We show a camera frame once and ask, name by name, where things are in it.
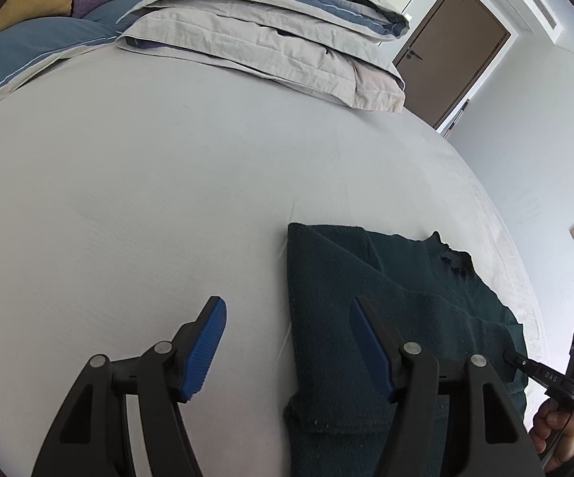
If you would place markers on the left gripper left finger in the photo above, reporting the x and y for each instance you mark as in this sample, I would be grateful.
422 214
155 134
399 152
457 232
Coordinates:
89 435

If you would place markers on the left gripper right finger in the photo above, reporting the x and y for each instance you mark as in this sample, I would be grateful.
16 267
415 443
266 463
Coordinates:
484 435

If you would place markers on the dark green knit sweater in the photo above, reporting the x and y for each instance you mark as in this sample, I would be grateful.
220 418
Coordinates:
336 422

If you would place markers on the right hand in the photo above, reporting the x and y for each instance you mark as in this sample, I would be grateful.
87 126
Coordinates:
547 422

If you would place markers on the brown door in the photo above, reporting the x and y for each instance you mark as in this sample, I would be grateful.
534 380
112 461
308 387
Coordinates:
448 52

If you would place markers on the blue pillow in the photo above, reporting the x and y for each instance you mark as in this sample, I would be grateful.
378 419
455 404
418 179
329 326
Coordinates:
30 47

